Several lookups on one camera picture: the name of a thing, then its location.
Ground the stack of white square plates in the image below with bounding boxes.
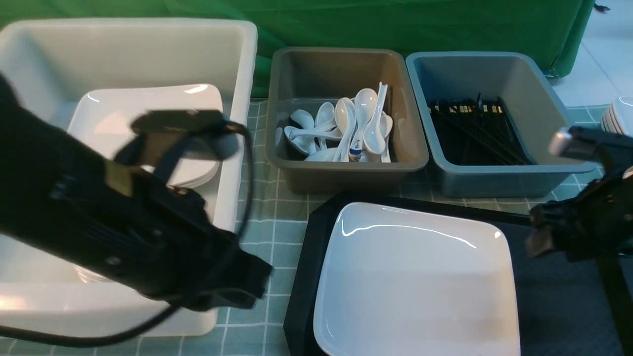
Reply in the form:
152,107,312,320
67,84,224,159

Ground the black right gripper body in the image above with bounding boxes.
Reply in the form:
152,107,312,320
525,173,633,262

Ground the large white square plate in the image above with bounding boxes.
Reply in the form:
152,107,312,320
314,202,521,356

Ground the large white plastic tub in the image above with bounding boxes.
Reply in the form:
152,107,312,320
0,18,257,337

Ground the blue-grey plastic bin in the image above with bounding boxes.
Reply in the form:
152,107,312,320
406,52,596,198

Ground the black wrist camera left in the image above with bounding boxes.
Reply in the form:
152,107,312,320
130,110,239,161

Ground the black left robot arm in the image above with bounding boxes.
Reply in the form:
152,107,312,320
1,79,272,311

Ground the green checkered tablecloth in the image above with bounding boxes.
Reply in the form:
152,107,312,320
0,99,633,356

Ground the stack of white bowls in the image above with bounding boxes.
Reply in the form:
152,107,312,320
73,265,112,282

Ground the green backdrop cloth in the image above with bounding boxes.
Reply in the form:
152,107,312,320
1,0,594,97

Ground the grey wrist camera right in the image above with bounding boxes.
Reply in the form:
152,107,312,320
548,126,633,175

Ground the pile of white spoons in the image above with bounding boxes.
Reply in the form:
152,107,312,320
274,83,394,164

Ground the brown plastic bin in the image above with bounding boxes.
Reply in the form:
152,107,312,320
265,47,429,194

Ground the pile of black chopsticks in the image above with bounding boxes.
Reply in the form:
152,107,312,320
428,94,535,166

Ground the black cable left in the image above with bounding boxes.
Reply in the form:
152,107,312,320
0,121,255,348

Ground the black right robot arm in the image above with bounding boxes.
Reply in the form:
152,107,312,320
525,172,632,356

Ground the black serving tray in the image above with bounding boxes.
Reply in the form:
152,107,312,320
283,193,633,356

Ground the stack of plates at right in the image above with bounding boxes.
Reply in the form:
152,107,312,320
601,96,633,137

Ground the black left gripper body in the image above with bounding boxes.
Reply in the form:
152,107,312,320
104,168,272,312

